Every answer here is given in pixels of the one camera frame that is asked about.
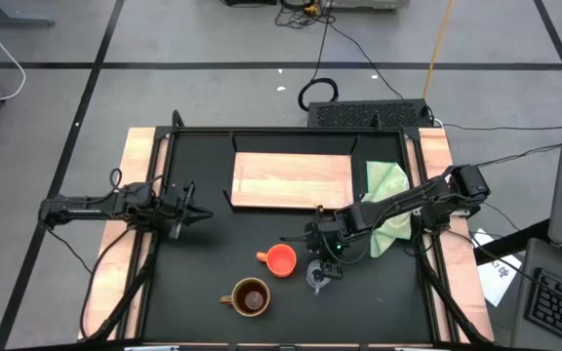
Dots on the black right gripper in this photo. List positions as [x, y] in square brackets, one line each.
[325, 239]

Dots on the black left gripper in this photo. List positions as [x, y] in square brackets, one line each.
[178, 209]

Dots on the small clear glass cup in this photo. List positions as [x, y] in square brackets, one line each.
[314, 279]

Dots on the orange plastic cup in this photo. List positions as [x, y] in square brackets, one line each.
[281, 261]

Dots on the brown ceramic mug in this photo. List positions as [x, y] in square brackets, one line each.
[252, 298]

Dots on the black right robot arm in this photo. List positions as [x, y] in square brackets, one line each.
[398, 202]

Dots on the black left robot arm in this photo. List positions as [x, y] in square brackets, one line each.
[76, 207]

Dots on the wooden cutting board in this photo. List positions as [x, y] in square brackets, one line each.
[286, 180]

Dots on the green cloth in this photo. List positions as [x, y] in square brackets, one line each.
[383, 178]

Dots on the black perforated computer case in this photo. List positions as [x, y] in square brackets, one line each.
[364, 114]

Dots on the white paper sheet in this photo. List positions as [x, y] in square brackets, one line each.
[498, 280]

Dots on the grey desk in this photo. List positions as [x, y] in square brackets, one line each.
[522, 302]

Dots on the black keyboard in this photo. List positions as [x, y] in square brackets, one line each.
[561, 304]

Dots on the grey box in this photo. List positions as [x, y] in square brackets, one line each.
[369, 4]

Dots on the grey metal table leg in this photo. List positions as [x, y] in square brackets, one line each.
[12, 21]

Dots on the black table frame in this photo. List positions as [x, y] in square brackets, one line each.
[286, 130]

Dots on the silver bracket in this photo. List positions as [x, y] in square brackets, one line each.
[151, 348]
[422, 348]

